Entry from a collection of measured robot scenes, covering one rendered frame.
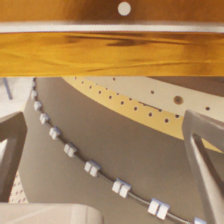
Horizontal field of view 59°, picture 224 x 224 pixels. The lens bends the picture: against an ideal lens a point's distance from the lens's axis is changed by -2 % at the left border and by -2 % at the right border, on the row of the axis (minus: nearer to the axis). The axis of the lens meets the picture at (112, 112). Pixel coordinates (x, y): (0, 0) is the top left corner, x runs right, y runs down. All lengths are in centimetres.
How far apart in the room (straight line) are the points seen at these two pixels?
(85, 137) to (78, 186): 12
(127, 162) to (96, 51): 27
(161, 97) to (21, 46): 20
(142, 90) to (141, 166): 16
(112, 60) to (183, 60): 7
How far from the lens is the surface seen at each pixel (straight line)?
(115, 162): 44
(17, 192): 82
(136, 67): 21
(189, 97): 31
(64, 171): 55
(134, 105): 40
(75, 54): 21
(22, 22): 21
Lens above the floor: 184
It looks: 34 degrees down
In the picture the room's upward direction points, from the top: straight up
